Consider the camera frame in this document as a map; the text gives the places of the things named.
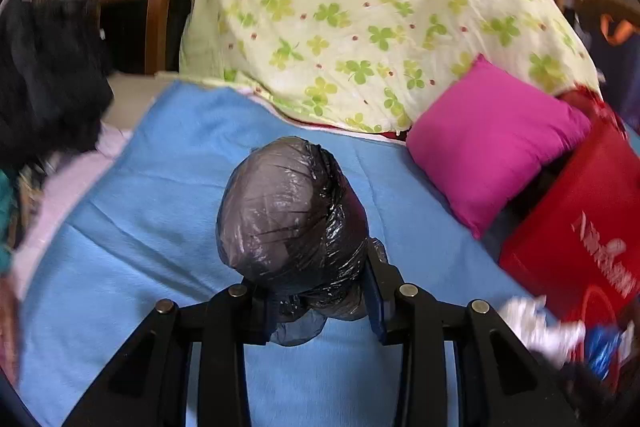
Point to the green clover print quilt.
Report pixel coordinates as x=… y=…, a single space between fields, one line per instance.
x=350 y=7

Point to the magenta pillow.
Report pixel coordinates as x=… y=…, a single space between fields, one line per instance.
x=490 y=142

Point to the teal cloth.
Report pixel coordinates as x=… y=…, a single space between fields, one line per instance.
x=7 y=217

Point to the blue bed sheet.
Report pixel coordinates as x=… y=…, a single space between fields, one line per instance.
x=150 y=232

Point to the pale pink sheet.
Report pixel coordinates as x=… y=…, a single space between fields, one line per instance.
x=65 y=187

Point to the black fluffy cloth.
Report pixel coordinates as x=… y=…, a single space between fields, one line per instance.
x=45 y=72

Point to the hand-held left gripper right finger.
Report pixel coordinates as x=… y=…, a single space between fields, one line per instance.
x=375 y=302

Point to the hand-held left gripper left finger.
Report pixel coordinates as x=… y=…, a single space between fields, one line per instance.
x=270 y=314

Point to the white crumpled tissue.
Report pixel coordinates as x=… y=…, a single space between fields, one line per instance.
x=530 y=327

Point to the black plastic bag bundle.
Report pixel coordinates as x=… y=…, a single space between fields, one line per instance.
x=285 y=217

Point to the red paper bag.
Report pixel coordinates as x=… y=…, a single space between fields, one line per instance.
x=565 y=217

